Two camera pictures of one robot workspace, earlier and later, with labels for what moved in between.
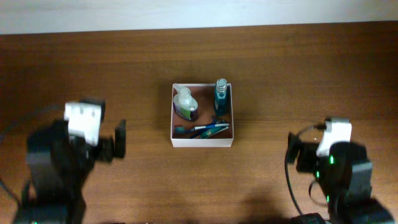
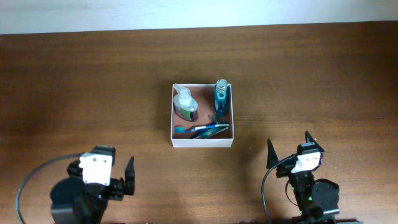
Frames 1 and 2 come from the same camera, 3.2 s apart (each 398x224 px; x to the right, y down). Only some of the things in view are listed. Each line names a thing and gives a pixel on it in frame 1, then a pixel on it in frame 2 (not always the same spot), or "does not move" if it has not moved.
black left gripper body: (104, 149) → (115, 190)
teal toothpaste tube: (209, 133) does not move
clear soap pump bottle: (185, 104) does not move
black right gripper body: (308, 158) → (298, 179)
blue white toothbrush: (181, 129) does not move
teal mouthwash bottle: (221, 102) does not move
